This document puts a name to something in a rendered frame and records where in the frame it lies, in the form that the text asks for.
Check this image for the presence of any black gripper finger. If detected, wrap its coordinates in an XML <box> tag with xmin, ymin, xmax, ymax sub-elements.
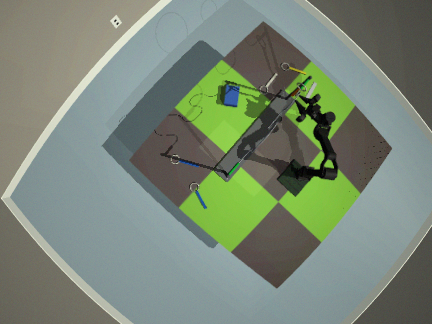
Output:
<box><xmin>295</xmin><ymin>100</ymin><xmax>306</xmax><ymax>113</ymax></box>
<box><xmin>299</xmin><ymin>95</ymin><xmax>313</xmax><ymax>104</ymax></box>

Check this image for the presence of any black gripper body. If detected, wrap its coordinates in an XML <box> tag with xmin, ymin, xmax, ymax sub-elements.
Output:
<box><xmin>296</xmin><ymin>94</ymin><xmax>322</xmax><ymax>123</ymax></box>

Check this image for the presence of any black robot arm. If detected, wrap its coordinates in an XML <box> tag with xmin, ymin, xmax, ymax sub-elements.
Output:
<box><xmin>293</xmin><ymin>103</ymin><xmax>338</xmax><ymax>182</ymax></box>

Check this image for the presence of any blue box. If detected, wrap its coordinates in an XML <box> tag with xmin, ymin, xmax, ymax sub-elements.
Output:
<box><xmin>224</xmin><ymin>85</ymin><xmax>240</xmax><ymax>107</ymax></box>

